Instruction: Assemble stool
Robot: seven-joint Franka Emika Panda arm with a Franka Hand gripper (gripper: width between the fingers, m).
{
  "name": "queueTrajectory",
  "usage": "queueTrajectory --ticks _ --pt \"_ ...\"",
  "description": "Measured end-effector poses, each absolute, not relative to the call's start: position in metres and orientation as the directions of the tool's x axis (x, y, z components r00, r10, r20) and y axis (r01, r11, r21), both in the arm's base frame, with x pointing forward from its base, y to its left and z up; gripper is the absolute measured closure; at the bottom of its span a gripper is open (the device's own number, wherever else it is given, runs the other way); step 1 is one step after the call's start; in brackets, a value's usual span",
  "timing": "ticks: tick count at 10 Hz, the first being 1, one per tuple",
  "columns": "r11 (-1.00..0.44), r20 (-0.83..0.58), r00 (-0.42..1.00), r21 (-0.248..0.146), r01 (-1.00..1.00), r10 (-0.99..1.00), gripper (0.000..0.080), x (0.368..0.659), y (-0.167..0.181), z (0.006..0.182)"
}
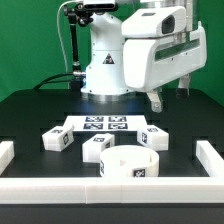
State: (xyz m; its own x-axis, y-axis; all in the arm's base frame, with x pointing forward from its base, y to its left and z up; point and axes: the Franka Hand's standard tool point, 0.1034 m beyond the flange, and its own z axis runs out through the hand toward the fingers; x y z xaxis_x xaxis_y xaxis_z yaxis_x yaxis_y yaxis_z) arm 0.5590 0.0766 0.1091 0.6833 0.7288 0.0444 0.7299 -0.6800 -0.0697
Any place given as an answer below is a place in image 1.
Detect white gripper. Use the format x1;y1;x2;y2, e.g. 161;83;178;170
123;22;207;113

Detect white round stool seat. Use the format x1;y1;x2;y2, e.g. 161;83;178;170
100;145;159;178

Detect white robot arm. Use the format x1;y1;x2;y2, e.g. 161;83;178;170
81;0;207;113

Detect white marker sheet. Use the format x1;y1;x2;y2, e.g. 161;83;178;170
64;115;147;132

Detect white U-shaped fence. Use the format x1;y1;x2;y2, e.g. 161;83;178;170
0;139;224;205

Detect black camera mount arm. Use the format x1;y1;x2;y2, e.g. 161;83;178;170
64;3;93;87

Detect black cables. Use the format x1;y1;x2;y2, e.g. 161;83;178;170
32;72;84;90

